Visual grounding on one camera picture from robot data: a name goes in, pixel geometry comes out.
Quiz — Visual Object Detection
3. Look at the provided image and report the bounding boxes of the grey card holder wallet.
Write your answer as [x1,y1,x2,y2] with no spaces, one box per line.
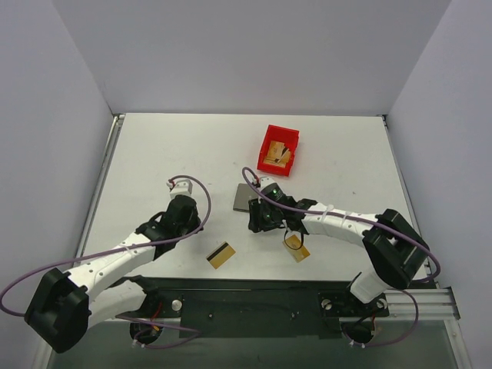
[233,183,257,213]

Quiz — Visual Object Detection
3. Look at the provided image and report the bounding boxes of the gold card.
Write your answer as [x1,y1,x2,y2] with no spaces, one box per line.
[206,241,236,269]
[283,234,311,263]

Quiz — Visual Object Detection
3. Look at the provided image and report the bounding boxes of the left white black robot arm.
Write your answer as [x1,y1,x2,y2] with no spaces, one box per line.
[24,194,203,354]

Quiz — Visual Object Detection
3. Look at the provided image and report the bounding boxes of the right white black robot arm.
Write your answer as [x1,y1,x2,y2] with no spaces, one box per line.
[248,182,429,314]

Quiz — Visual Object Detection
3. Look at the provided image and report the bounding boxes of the gold cards in bin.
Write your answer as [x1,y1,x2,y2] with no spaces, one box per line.
[263,141,291,168]

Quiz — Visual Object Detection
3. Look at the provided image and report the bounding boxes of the red plastic bin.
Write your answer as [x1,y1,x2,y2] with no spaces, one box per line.
[257,125,300,177]

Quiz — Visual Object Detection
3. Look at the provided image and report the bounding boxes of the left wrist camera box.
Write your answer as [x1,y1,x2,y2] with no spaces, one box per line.
[168,178,193,200]

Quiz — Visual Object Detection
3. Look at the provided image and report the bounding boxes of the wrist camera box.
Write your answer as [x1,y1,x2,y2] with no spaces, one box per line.
[168,178,193,200]
[259,177,275,190]

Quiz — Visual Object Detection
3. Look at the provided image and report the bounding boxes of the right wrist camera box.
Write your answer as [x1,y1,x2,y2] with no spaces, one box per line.
[259,177,275,190]

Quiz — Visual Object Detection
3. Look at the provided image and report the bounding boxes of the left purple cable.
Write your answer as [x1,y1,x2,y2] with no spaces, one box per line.
[0,175,212,350]

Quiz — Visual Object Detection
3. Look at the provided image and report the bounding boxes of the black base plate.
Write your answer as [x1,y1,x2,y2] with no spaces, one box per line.
[129,276,389,339]

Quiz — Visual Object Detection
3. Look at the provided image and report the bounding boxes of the aluminium table frame rail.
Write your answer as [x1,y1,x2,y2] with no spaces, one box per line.
[32,114,125,369]

